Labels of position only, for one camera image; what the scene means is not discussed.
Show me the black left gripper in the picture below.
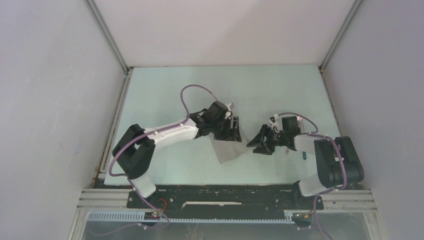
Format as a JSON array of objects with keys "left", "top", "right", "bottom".
[{"left": 210, "top": 116, "right": 242, "bottom": 143}]

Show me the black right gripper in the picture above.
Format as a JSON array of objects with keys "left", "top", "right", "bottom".
[{"left": 246, "top": 123, "right": 288, "bottom": 156}]

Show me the grey cloth napkin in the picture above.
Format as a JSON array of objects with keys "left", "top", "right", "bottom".
[{"left": 209, "top": 129, "right": 252, "bottom": 164}]

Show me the fork with pink handle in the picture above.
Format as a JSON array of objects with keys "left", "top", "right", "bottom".
[{"left": 285, "top": 116, "right": 304, "bottom": 155}]

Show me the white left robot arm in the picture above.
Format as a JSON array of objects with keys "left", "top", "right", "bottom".
[{"left": 108, "top": 100, "right": 242, "bottom": 208}]

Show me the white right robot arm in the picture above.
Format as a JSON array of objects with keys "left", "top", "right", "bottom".
[{"left": 246, "top": 112, "right": 365, "bottom": 209}]

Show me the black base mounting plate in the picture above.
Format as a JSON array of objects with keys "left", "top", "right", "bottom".
[{"left": 126, "top": 184, "right": 323, "bottom": 220}]

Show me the right small circuit board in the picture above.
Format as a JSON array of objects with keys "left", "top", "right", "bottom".
[{"left": 292, "top": 213, "right": 314, "bottom": 221}]

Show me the small circuit board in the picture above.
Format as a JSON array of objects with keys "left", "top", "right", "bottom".
[
  {"left": 143, "top": 212, "right": 162, "bottom": 221},
  {"left": 292, "top": 213, "right": 314, "bottom": 221}
]

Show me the left small circuit board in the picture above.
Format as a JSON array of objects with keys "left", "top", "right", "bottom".
[{"left": 143, "top": 212, "right": 162, "bottom": 221}]

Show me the white slotted cable duct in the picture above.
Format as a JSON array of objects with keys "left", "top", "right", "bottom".
[{"left": 87, "top": 211, "right": 295, "bottom": 224}]

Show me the right aluminium frame post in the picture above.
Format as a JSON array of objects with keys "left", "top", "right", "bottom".
[{"left": 319, "top": 0, "right": 364, "bottom": 73}]

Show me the aluminium frame post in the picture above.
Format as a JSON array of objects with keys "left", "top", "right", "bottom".
[
  {"left": 84, "top": 0, "right": 130, "bottom": 74},
  {"left": 319, "top": 0, "right": 364, "bottom": 73}
]

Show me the left aluminium frame post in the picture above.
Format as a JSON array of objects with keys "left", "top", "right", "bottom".
[{"left": 84, "top": 0, "right": 130, "bottom": 74}]

